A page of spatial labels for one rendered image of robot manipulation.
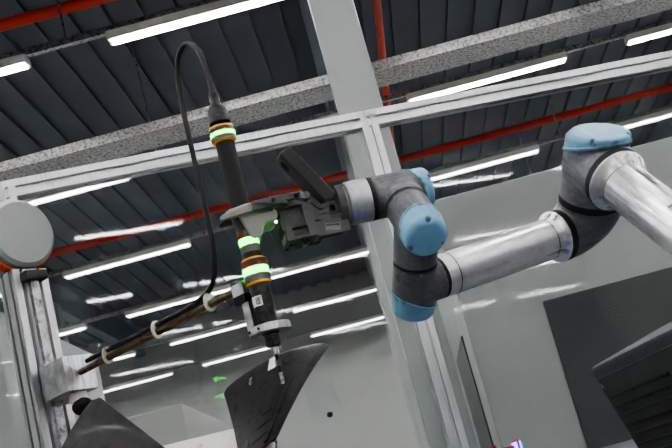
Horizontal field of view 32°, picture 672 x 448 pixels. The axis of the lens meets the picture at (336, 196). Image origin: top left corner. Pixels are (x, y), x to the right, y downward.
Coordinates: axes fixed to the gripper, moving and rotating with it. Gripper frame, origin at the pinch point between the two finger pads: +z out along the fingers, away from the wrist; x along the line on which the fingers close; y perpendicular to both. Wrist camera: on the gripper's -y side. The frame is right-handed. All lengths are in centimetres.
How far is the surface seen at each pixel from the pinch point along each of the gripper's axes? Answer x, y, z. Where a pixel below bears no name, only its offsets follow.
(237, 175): -1.7, -6.3, -3.2
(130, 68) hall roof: 912, -429, -39
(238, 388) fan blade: 22.9, 25.4, 2.7
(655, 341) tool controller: -77, 44, -31
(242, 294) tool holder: 0.6, 13.4, 0.4
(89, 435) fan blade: 10.8, 28.9, 29.4
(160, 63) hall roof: 913, -429, -69
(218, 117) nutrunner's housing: -2.0, -17.0, -2.4
